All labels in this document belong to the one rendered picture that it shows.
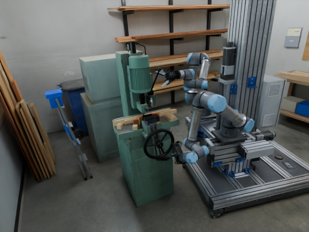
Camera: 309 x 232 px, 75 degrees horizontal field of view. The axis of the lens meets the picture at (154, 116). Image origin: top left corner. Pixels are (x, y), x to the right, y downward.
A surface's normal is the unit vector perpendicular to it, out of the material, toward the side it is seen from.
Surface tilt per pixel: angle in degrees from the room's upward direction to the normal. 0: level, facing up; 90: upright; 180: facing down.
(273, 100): 90
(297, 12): 90
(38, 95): 90
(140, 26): 90
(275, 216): 0
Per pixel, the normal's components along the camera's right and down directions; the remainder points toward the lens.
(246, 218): -0.06, -0.91
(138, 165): 0.40, 0.35
